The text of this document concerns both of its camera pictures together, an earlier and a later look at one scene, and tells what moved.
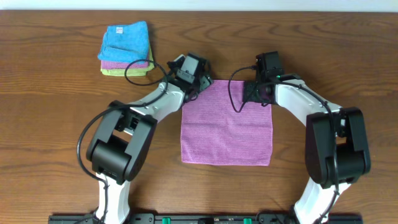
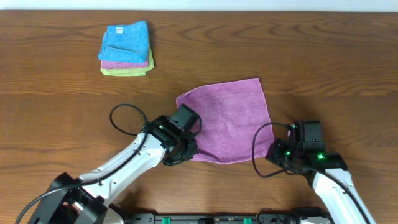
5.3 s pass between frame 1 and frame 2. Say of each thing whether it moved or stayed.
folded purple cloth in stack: stayed
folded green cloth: stayed
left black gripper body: moved
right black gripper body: moved
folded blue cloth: stayed
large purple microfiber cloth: stayed
